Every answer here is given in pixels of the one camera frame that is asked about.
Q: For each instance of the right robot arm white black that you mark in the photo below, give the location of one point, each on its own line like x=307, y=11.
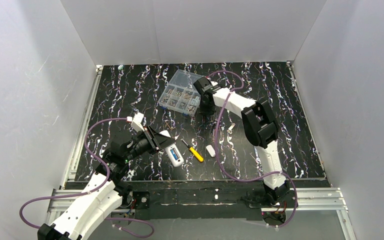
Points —
x=261, y=129

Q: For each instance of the clear plastic parts organizer box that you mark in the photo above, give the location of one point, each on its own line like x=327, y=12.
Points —
x=180, y=95

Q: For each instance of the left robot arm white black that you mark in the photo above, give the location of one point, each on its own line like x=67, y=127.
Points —
x=106, y=190

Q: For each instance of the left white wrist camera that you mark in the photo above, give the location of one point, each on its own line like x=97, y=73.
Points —
x=136, y=122

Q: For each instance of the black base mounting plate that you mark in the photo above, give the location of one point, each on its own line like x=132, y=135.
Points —
x=221, y=199

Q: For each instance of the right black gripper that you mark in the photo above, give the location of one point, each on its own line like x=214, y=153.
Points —
x=206, y=100

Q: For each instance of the white remote battery cover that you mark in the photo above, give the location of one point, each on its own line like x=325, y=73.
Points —
x=211, y=151

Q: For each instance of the yellow handled screwdriver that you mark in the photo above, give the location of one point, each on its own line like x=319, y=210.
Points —
x=197, y=155

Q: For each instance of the white remote control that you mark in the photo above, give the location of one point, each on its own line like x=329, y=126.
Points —
x=168, y=144

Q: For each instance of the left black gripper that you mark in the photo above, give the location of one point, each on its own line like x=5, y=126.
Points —
x=151, y=138

